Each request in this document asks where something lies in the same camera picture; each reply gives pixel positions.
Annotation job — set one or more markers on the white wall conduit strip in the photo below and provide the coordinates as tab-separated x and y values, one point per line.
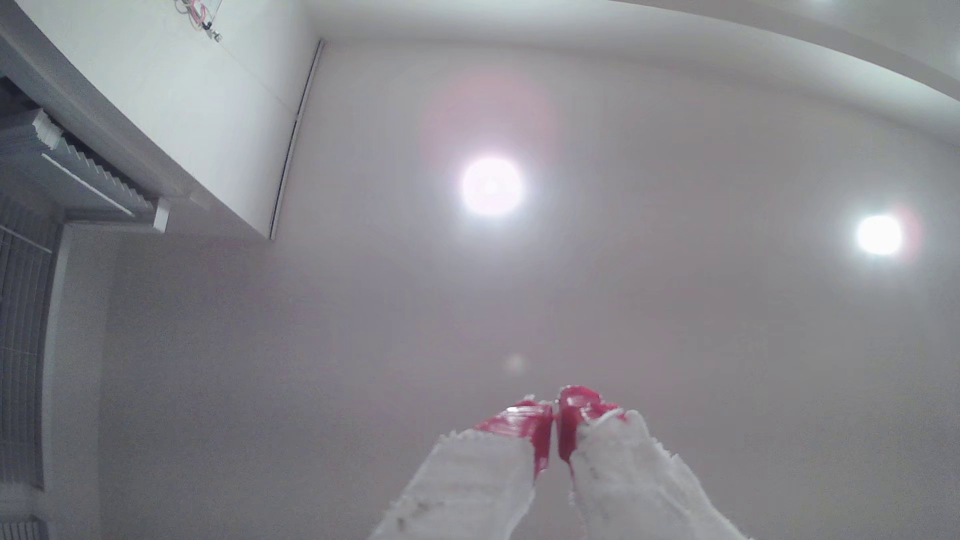
294	142

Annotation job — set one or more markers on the white pleated blind headrail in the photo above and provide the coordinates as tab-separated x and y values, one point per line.
82	176

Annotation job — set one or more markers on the grey window blind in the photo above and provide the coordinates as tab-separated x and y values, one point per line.
22	337

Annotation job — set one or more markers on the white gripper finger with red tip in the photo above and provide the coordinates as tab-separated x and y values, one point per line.
637	487
465	487

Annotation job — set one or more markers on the round ceiling light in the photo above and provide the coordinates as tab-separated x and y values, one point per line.
880	235
492	186

